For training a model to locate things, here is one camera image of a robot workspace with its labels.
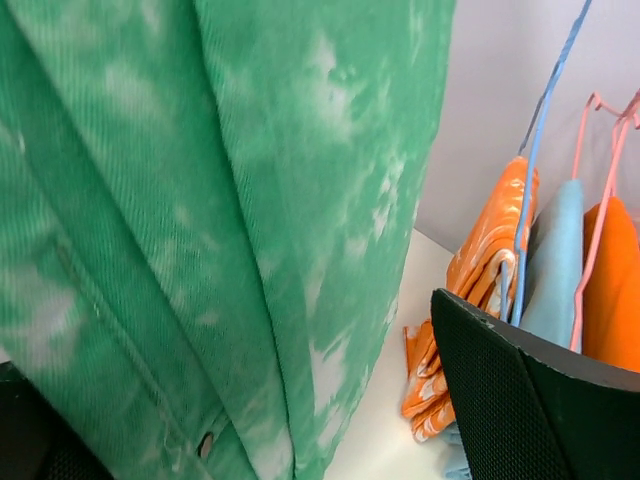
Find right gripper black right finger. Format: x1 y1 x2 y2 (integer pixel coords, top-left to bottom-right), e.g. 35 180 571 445
431 289 639 479

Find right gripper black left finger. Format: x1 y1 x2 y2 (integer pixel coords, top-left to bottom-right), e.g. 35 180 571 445
1 362 112 480

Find green white tie-dye trousers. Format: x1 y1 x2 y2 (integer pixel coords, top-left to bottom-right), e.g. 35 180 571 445
1 1 455 479

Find light blue trousers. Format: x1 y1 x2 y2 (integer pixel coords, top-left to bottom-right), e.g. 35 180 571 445
432 180 583 479

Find orange white patterned trousers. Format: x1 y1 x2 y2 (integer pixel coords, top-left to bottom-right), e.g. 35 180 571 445
401 156 527 442

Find plain orange trousers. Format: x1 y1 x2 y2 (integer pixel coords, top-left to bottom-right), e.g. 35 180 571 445
582 197 639 372

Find pink wire hanger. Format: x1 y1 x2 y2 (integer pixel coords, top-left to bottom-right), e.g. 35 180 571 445
570 91 608 353
599 87 640 211

